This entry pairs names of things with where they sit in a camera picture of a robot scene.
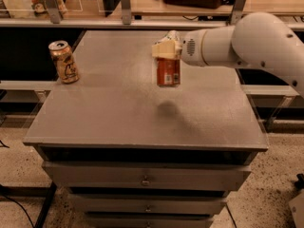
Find top drawer knob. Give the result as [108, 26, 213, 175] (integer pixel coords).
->
[141, 176, 150, 186]

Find grey drawer cabinet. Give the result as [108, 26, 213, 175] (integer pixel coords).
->
[24, 30, 267, 228]

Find red coke can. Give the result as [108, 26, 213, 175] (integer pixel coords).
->
[157, 58, 181, 86]

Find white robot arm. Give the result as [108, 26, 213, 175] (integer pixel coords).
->
[152, 12, 304, 97]

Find white green soda can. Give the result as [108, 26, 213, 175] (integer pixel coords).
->
[159, 30, 181, 43]

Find grey metal railing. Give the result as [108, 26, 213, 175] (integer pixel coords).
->
[0, 0, 304, 30]

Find black floor cable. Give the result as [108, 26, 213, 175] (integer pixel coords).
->
[0, 193, 35, 228]

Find grey box on floor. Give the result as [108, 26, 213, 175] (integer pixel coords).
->
[287, 173, 304, 228]

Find gold brown soda can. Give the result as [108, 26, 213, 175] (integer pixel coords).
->
[48, 40, 79, 84]

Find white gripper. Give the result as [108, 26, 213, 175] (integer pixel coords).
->
[152, 29, 207, 67]

